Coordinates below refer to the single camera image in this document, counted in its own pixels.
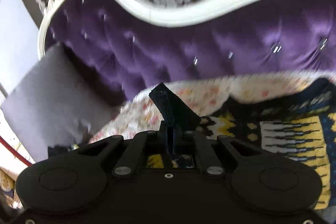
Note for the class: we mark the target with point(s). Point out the grey pillow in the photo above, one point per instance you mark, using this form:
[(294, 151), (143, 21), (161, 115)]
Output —
[(60, 102)]

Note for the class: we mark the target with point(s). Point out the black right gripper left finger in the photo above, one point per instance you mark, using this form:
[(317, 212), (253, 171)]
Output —
[(145, 153)]

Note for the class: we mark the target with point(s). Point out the floral bedspread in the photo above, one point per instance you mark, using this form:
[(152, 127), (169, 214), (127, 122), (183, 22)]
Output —
[(205, 97)]

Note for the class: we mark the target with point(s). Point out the purple tufted white-framed headboard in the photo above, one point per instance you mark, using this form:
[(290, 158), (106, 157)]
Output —
[(121, 47)]

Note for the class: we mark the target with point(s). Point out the yellow navy patterned knit sweater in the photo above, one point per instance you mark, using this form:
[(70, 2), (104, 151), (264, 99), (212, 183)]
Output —
[(299, 126)]

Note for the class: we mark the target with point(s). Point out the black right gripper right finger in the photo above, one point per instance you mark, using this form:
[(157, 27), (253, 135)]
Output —
[(192, 150)]

